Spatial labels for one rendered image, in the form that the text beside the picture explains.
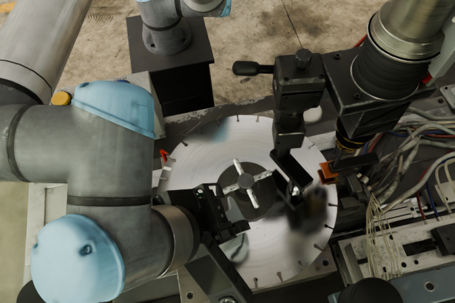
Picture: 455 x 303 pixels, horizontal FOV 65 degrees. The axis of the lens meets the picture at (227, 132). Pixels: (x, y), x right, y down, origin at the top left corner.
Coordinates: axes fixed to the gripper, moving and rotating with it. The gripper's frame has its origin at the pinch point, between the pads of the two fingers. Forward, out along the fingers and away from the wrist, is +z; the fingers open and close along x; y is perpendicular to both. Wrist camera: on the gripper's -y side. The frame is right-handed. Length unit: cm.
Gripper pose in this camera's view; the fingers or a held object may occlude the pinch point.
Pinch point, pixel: (242, 230)
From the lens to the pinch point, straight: 61.5
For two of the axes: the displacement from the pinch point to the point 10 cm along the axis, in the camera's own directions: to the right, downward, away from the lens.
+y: -3.9, -8.8, 2.9
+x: -8.2, 4.7, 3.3
